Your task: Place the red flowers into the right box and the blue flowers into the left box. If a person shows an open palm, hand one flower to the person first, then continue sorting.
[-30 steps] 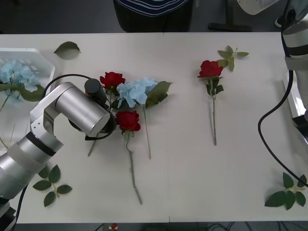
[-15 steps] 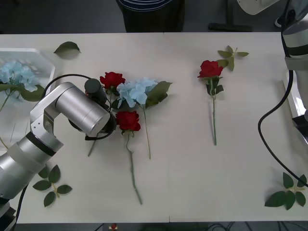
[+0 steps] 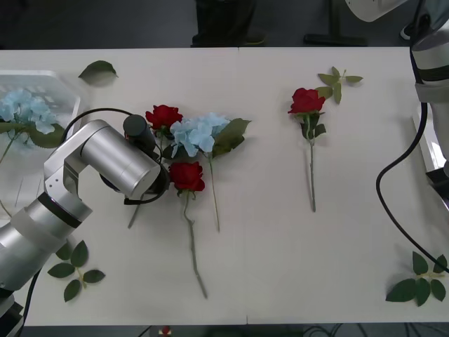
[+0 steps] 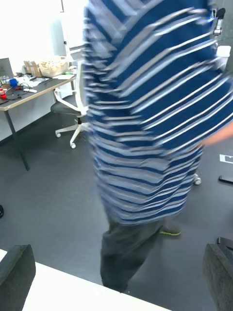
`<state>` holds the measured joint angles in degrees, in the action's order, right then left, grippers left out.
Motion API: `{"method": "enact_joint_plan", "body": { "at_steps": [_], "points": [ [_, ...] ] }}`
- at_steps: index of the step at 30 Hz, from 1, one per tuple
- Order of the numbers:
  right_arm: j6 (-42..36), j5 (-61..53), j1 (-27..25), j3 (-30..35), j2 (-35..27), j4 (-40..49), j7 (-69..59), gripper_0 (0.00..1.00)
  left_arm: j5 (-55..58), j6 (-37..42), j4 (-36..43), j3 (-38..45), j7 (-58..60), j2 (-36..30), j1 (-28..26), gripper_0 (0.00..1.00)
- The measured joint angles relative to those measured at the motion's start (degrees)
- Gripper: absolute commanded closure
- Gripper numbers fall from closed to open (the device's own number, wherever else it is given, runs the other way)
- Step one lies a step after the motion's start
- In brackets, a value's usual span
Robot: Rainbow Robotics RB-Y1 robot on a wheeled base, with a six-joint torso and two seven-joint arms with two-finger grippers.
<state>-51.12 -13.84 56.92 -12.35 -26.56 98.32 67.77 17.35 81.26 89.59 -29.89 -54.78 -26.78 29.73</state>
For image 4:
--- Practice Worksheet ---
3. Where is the white office chair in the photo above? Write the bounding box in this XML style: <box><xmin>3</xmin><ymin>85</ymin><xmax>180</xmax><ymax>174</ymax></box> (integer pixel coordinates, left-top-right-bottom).
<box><xmin>50</xmin><ymin>46</ymin><xmax>91</xmax><ymax>149</ymax></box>

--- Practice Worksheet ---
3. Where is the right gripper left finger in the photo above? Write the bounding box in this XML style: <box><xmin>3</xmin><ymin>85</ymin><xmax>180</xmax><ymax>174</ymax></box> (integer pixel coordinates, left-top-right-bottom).
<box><xmin>0</xmin><ymin>244</ymin><xmax>36</xmax><ymax>311</ymax></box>

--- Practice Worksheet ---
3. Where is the dark grey monitor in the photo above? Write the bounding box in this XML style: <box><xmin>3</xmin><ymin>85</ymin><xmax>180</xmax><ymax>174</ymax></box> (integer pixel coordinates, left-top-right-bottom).
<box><xmin>0</xmin><ymin>57</ymin><xmax>13</xmax><ymax>78</ymax></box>

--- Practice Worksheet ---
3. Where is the grey desk with black legs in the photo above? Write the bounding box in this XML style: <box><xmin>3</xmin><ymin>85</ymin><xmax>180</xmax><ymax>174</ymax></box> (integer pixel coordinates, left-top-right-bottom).
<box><xmin>0</xmin><ymin>72</ymin><xmax>77</xmax><ymax>171</ymax></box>

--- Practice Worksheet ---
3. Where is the black flat stand base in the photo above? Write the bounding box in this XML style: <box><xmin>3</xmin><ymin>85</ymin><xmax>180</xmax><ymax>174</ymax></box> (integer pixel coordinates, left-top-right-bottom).
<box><xmin>218</xmin><ymin>174</ymin><xmax>233</xmax><ymax>186</ymax></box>

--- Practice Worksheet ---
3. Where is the person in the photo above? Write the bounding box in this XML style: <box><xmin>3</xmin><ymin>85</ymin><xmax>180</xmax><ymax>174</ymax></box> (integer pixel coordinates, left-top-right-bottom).
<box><xmin>82</xmin><ymin>0</ymin><xmax>233</xmax><ymax>294</ymax></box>

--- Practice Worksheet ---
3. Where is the clear plastic bag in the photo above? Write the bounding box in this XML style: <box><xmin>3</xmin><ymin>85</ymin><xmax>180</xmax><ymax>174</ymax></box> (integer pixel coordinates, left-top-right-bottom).
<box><xmin>38</xmin><ymin>56</ymin><xmax>69</xmax><ymax>78</ymax></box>

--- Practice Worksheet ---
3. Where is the person's forearm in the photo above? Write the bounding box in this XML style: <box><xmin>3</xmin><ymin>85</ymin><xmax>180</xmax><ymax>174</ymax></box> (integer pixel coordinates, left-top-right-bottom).
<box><xmin>200</xmin><ymin>121</ymin><xmax>233</xmax><ymax>147</ymax></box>

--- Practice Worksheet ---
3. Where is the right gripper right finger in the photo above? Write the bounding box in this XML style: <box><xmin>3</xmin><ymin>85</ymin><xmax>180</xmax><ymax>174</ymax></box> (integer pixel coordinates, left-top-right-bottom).
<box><xmin>202</xmin><ymin>242</ymin><xmax>233</xmax><ymax>311</ymax></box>

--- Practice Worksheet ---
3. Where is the brown cardboard box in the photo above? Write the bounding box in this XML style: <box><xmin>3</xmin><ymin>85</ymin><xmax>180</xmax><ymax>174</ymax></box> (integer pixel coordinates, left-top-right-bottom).
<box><xmin>23</xmin><ymin>60</ymin><xmax>41</xmax><ymax>78</ymax></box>

